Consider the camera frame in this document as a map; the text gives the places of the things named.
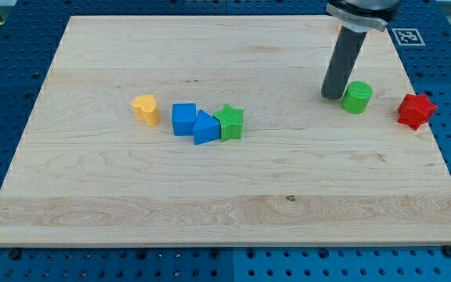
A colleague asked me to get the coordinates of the green star block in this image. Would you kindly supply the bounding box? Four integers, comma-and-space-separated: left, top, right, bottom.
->
213, 103, 244, 141

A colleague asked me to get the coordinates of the red star block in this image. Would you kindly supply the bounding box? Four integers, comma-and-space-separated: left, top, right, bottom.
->
397, 93, 438, 130

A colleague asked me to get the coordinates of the white fiducial marker tag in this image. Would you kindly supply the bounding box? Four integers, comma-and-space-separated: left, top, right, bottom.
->
391, 27, 425, 46

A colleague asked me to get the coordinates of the green cylinder block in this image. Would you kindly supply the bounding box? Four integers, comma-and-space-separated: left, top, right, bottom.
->
341, 81, 373, 114

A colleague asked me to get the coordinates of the blue cube block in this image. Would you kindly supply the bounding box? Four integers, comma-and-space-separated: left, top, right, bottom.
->
171, 103, 196, 136

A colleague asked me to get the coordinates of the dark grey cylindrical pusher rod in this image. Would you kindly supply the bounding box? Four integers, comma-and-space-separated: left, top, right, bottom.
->
321, 26, 366, 100

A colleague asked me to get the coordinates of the blue triangle block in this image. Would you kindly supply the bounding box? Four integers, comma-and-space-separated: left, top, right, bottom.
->
193, 110, 221, 145

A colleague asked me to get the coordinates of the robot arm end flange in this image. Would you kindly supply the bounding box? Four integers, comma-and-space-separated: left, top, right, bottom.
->
326, 0, 402, 32

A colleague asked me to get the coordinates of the yellow heart block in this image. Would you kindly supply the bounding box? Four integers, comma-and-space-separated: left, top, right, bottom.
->
132, 94, 160, 127

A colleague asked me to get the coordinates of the light wooden board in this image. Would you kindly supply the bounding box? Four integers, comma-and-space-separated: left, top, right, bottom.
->
0, 16, 451, 248

